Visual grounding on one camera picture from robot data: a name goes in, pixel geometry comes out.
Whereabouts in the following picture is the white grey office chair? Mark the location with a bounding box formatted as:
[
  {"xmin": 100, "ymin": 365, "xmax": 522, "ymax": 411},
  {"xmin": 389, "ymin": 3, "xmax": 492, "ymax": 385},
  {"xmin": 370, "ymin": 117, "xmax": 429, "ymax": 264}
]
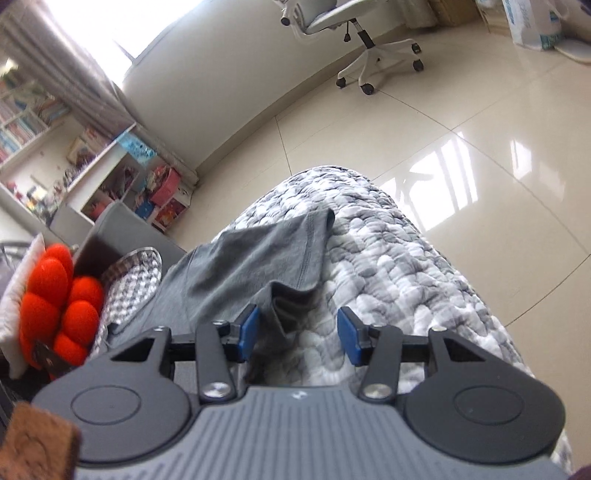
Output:
[{"xmin": 277, "ymin": 0, "xmax": 424, "ymax": 96}]

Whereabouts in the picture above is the blue patterned cloth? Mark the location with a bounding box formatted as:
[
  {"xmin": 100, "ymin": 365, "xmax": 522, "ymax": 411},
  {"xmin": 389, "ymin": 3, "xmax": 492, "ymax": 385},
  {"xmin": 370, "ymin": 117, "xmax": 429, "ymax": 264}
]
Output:
[{"xmin": 117, "ymin": 131, "xmax": 158, "ymax": 164}]

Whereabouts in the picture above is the white bookshelf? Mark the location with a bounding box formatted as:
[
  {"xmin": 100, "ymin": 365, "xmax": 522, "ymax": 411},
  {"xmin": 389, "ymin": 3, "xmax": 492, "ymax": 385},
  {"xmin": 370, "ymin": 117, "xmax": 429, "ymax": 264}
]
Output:
[{"xmin": 0, "ymin": 60, "xmax": 199, "ymax": 232}]

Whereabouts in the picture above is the white pillow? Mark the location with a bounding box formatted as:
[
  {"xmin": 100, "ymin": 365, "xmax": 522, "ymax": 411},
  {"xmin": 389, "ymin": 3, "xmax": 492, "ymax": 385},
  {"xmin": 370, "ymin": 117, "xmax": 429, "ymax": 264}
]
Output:
[{"xmin": 0, "ymin": 233, "xmax": 47, "ymax": 379}]

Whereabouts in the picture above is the grey white quilted blanket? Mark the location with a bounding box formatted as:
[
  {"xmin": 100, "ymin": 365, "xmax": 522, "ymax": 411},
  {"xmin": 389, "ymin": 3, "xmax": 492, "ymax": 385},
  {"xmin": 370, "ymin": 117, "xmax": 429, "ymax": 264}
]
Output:
[{"xmin": 99, "ymin": 167, "xmax": 573, "ymax": 480}]

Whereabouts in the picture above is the grey sweatshirt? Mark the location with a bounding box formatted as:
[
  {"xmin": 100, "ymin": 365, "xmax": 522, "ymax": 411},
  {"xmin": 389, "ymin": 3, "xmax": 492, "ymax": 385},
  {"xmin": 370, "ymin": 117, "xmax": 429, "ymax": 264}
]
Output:
[{"xmin": 92, "ymin": 209, "xmax": 337, "ymax": 370}]

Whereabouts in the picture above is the pink storage box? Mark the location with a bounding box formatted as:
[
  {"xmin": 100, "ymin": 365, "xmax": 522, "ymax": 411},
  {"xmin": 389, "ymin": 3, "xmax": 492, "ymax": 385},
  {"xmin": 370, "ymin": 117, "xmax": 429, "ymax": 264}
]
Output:
[{"xmin": 148, "ymin": 166, "xmax": 183, "ymax": 206}]

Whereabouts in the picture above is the grey curtain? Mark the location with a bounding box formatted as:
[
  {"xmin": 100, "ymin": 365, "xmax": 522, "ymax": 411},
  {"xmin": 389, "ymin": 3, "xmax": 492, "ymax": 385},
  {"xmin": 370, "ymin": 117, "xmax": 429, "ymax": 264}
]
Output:
[{"xmin": 0, "ymin": 0, "xmax": 139, "ymax": 134}]

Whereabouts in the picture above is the white cardboard box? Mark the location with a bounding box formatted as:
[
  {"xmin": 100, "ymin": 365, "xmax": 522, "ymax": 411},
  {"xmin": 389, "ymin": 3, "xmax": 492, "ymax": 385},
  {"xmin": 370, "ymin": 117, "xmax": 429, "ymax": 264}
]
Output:
[{"xmin": 501, "ymin": 0, "xmax": 566, "ymax": 49}]

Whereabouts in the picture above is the black smartphone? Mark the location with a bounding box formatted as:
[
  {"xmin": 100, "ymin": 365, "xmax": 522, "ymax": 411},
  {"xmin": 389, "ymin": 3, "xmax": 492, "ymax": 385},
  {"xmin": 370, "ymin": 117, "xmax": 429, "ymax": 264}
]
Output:
[{"xmin": 32, "ymin": 342, "xmax": 75, "ymax": 381}]

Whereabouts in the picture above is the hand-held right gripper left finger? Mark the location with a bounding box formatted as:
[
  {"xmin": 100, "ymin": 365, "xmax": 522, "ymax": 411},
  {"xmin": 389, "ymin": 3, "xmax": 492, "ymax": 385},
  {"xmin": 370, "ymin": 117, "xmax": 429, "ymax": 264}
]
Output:
[{"xmin": 110, "ymin": 304, "xmax": 260, "ymax": 404}]

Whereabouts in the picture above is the orange pumpkin cushion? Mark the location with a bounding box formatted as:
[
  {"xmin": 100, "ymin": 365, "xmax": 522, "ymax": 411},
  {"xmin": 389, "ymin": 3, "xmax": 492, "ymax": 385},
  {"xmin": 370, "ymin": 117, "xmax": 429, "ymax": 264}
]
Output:
[{"xmin": 18, "ymin": 244, "xmax": 106, "ymax": 370}]

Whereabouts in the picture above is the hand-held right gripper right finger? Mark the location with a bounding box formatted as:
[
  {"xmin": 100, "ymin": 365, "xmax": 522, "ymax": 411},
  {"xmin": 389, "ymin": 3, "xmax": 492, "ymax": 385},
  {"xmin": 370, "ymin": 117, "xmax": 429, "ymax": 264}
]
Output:
[{"xmin": 338, "ymin": 307, "xmax": 489, "ymax": 402}]

